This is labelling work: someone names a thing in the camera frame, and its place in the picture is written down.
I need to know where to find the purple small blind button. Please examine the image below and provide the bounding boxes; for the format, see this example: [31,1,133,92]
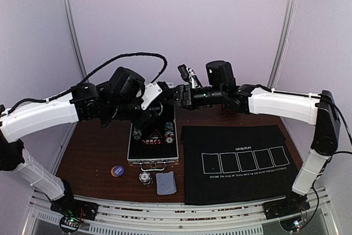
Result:
[111,165,125,177]

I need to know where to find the clear acrylic dealer button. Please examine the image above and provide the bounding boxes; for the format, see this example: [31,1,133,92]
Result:
[148,103,163,113]

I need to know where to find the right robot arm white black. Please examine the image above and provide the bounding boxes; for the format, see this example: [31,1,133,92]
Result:
[173,61,340,214]

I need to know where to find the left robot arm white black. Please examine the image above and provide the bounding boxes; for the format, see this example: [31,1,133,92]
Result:
[1,67,173,215]

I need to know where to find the left chip stack in case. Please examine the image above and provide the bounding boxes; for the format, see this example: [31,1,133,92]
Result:
[132,127,142,140]

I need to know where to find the chip stack in case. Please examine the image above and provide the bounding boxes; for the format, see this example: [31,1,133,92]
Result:
[132,127,142,140]
[164,122,175,144]

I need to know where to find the black triangular all-in button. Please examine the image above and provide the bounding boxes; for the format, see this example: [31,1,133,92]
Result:
[150,129,162,139]

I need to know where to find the red dice row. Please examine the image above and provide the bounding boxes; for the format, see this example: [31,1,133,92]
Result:
[142,139,162,145]

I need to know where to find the aluminium poker case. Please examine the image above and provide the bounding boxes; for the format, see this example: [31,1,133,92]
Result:
[126,80,180,172]

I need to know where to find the right chip stack in case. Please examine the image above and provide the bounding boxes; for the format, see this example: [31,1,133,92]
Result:
[164,122,175,144]

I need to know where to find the orange white bowl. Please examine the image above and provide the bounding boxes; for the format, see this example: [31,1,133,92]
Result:
[222,105,235,114]

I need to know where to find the blue playing card deck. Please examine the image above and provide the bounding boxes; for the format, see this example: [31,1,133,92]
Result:
[156,171,177,195]

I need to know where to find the black poker mat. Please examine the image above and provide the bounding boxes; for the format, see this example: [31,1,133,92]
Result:
[180,125,298,205]

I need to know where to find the left round circuit board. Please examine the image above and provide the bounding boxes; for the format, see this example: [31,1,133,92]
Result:
[59,216,83,234]

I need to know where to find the round circuit board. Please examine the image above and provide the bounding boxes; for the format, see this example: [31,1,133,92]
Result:
[279,216,310,233]
[59,216,83,234]

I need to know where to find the right round circuit board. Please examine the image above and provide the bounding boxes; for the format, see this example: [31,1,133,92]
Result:
[279,216,310,233]

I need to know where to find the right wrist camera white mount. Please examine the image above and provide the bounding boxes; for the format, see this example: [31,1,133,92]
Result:
[178,64,203,89]

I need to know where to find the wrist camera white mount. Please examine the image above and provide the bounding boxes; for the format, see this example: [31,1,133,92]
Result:
[141,82,163,111]
[178,64,203,89]

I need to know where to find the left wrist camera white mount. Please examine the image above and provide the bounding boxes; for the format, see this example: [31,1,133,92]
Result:
[141,82,163,111]

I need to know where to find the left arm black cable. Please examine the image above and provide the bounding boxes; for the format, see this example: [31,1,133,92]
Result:
[5,54,168,114]

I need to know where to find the front aluminium rail base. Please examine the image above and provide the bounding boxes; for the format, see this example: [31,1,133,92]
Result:
[23,187,340,235]

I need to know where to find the right aluminium frame post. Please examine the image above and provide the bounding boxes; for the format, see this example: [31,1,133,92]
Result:
[267,0,297,88]

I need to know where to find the aluminium frame post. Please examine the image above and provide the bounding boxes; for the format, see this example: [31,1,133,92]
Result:
[63,0,87,78]
[267,0,297,88]

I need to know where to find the left aluminium frame post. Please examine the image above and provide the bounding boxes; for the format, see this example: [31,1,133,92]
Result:
[63,0,87,78]

